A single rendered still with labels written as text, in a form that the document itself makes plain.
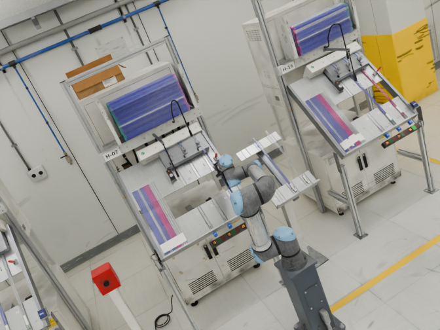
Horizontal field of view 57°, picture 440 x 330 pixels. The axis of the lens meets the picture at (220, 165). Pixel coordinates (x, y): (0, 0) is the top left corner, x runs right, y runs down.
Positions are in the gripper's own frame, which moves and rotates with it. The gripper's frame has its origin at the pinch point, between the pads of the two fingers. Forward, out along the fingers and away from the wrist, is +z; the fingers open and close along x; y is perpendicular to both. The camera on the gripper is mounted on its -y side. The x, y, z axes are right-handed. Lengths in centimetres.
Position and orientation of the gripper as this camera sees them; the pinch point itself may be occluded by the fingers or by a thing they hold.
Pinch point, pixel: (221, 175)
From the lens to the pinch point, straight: 267.3
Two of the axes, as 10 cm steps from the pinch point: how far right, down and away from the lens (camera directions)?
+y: -5.0, -8.5, 1.6
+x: -8.6, 4.6, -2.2
